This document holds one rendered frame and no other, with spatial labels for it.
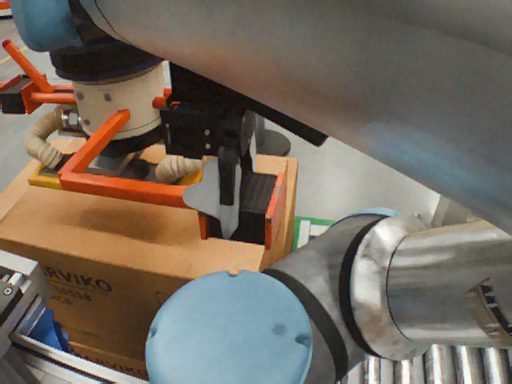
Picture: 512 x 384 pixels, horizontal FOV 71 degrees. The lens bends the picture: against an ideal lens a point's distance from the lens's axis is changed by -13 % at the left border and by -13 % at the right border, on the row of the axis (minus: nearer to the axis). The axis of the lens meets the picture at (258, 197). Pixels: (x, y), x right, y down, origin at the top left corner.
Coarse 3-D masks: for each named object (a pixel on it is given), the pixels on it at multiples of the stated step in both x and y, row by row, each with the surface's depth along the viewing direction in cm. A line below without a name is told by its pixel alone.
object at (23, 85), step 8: (8, 80) 77; (16, 80) 78; (24, 80) 79; (0, 88) 74; (8, 88) 76; (16, 88) 76; (24, 88) 73; (32, 88) 75; (0, 96) 73; (8, 96) 73; (16, 96) 72; (24, 96) 73; (0, 104) 76; (8, 104) 75; (16, 104) 75; (24, 104) 74; (32, 104) 76; (40, 104) 78; (8, 112) 75; (16, 112) 75; (24, 112) 75; (32, 112) 76
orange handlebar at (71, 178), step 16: (32, 96) 74; (48, 96) 73; (64, 96) 73; (128, 112) 67; (112, 128) 63; (96, 144) 59; (80, 160) 55; (64, 176) 52; (80, 176) 52; (96, 176) 52; (80, 192) 52; (96, 192) 52; (112, 192) 51; (128, 192) 50; (144, 192) 50; (160, 192) 50; (176, 192) 49; (192, 208) 50
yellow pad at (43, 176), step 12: (72, 156) 72; (36, 168) 75; (48, 168) 74; (60, 168) 74; (132, 168) 73; (144, 168) 70; (36, 180) 72; (48, 180) 72; (144, 180) 70; (156, 180) 70; (180, 180) 71; (192, 180) 71
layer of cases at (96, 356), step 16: (64, 144) 182; (288, 160) 170; (288, 176) 161; (16, 192) 154; (288, 192) 153; (0, 208) 146; (288, 208) 146; (288, 224) 143; (288, 240) 155; (80, 352) 104; (96, 352) 102; (112, 368) 107; (128, 368) 104; (144, 368) 102
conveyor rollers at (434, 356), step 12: (432, 348) 101; (456, 348) 101; (468, 348) 100; (492, 348) 99; (372, 360) 99; (396, 360) 100; (408, 360) 98; (432, 360) 98; (456, 360) 99; (468, 360) 97; (492, 360) 96; (372, 372) 96; (396, 372) 98; (408, 372) 95; (432, 372) 95; (444, 372) 95; (468, 372) 94; (492, 372) 93
